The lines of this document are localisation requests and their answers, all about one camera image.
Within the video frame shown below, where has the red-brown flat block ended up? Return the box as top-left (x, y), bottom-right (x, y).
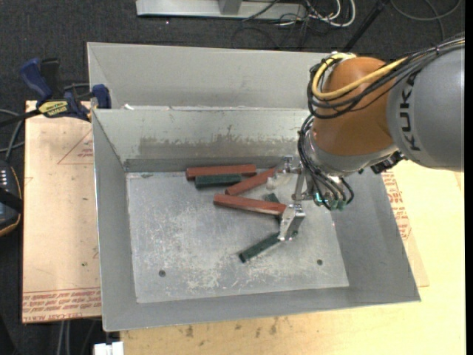
top-left (186, 163), bottom-right (258, 180)
top-left (225, 167), bottom-right (278, 196)
top-left (213, 193), bottom-right (287, 216)

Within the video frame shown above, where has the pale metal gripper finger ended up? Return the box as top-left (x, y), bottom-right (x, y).
top-left (278, 203), bottom-right (307, 243)
top-left (265, 155), bottom-right (301, 192)

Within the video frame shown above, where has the black cylinder on white bracket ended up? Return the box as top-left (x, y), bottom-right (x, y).
top-left (370, 149), bottom-right (407, 175)

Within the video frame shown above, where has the grey metal bin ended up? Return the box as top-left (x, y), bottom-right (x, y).
top-left (86, 41), bottom-right (422, 332)

